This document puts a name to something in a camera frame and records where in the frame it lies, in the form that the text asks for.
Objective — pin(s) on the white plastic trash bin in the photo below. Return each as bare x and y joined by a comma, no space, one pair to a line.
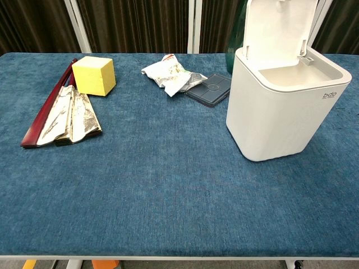
272,117

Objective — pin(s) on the white plastic lid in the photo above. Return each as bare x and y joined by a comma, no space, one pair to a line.
273,30

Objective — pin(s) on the blue velvet tablecloth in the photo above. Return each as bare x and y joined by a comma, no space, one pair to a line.
157,179

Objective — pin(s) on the crumpled white snack bag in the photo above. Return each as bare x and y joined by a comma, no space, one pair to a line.
171,73

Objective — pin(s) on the yellow foam cube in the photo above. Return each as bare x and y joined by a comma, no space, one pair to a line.
94,75

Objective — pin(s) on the dark green glass vase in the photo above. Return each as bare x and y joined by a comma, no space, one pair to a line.
236,42

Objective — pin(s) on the folding fan with red ribs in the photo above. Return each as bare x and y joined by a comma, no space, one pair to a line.
68,115

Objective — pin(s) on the dark brown curtain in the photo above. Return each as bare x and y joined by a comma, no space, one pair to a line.
134,25

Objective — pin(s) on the orange block under table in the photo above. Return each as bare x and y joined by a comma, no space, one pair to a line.
105,264

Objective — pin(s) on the white metal frame post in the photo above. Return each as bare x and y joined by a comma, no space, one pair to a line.
80,26
194,26

